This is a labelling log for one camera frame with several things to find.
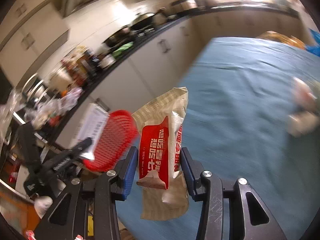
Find beige red snack wrapper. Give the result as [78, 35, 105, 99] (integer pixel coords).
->
[132, 87, 189, 221]

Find white printed box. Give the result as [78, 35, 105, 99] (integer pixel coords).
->
[70, 103, 110, 161]

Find lower kitchen cabinets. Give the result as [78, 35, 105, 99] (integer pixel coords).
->
[48, 4, 302, 147]

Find red plastic mesh basket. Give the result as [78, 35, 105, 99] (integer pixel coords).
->
[84, 110, 138, 172]

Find blue table cloth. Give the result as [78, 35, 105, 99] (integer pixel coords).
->
[116, 36, 320, 240]

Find condiment bottles group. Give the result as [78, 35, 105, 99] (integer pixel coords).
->
[61, 46, 103, 88]

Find white crumpled wrapper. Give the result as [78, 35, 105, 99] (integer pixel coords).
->
[287, 77, 319, 137]

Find green cloth on counter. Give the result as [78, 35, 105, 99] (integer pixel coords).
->
[112, 42, 133, 59]

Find black wok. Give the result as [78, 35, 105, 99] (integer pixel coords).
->
[130, 12, 156, 31]

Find yellow plastic bag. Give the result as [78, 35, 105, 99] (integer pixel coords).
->
[257, 31, 305, 50]

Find blue plastic bag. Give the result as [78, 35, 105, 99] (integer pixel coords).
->
[305, 28, 320, 57]

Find upper wall cabinet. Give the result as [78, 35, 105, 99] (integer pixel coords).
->
[1, 4, 69, 87]

